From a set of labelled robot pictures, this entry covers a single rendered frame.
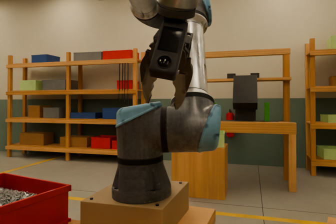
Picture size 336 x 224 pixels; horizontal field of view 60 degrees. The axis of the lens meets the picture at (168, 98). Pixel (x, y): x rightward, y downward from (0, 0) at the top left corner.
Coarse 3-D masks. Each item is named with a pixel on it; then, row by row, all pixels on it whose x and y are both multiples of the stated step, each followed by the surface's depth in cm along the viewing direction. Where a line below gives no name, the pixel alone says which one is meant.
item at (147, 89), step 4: (148, 68) 58; (148, 72) 58; (144, 76) 59; (148, 76) 58; (144, 80) 59; (148, 80) 59; (152, 80) 59; (144, 84) 60; (148, 84) 59; (152, 84) 60; (144, 88) 60; (148, 88) 60; (152, 88) 60; (144, 92) 61; (148, 92) 60; (144, 96) 62; (148, 96) 61; (148, 100) 62
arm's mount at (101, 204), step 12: (96, 192) 76; (108, 192) 76; (180, 192) 76; (84, 204) 70; (96, 204) 69; (108, 204) 68; (120, 204) 67; (132, 204) 67; (144, 204) 66; (156, 204) 65; (168, 204) 67; (180, 204) 76; (84, 216) 70; (96, 216) 69; (108, 216) 68; (120, 216) 67; (132, 216) 66; (144, 216) 65; (156, 216) 64; (168, 216) 67; (180, 216) 76
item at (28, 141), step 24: (24, 72) 672; (24, 96) 671; (24, 120) 613; (48, 120) 596; (72, 120) 581; (96, 120) 566; (24, 144) 625; (48, 144) 627; (72, 144) 593; (96, 144) 574
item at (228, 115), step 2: (230, 110) 549; (228, 112) 547; (230, 112) 546; (232, 112) 547; (226, 114) 549; (228, 114) 545; (230, 114) 544; (232, 114) 544; (226, 116) 548; (228, 116) 545; (230, 116) 543; (232, 116) 543; (226, 118) 548; (228, 118) 545; (230, 118) 543; (232, 118) 542; (226, 132) 548; (228, 132) 544; (230, 132) 543; (226, 134) 548; (228, 134) 544; (230, 134) 543; (232, 134) 544; (228, 136) 546; (230, 136) 545; (232, 136) 546
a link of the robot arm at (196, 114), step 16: (208, 0) 89; (208, 16) 90; (192, 32) 84; (192, 48) 81; (192, 64) 78; (192, 80) 76; (192, 96) 71; (208, 96) 73; (176, 112) 70; (192, 112) 69; (208, 112) 69; (176, 128) 68; (192, 128) 68; (208, 128) 67; (176, 144) 69; (192, 144) 69; (208, 144) 69
